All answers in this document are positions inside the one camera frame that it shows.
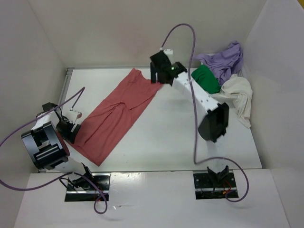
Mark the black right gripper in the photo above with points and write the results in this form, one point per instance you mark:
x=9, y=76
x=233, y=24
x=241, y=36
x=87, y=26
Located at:
x=153, y=72

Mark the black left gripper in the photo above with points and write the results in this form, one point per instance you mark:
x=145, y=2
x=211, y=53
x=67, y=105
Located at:
x=69, y=135

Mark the red t shirt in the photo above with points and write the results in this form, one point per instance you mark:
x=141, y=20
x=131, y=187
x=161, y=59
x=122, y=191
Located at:
x=105, y=127

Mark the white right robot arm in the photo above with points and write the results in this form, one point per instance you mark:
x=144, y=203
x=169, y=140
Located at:
x=210, y=116

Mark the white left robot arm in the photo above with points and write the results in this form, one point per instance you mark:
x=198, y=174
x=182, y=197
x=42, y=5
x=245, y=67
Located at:
x=47, y=141

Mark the green t shirt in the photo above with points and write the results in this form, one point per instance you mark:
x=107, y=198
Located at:
x=205, y=78

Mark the purple t shirt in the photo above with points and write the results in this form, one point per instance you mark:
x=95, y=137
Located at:
x=224, y=63

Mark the cream white t shirt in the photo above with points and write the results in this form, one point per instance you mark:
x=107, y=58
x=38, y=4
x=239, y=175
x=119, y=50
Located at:
x=238, y=91

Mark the white plastic basket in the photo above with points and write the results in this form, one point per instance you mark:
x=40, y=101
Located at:
x=240, y=73

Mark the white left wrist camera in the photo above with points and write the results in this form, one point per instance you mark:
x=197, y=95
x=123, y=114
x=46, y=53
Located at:
x=73, y=115

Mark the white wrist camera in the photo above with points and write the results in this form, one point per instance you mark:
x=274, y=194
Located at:
x=73, y=115
x=168, y=52

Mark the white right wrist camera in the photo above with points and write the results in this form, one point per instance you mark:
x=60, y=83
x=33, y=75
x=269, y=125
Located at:
x=168, y=52

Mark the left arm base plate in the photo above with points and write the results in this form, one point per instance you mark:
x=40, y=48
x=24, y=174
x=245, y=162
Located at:
x=82, y=191

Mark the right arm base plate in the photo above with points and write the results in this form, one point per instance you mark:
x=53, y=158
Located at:
x=204, y=189

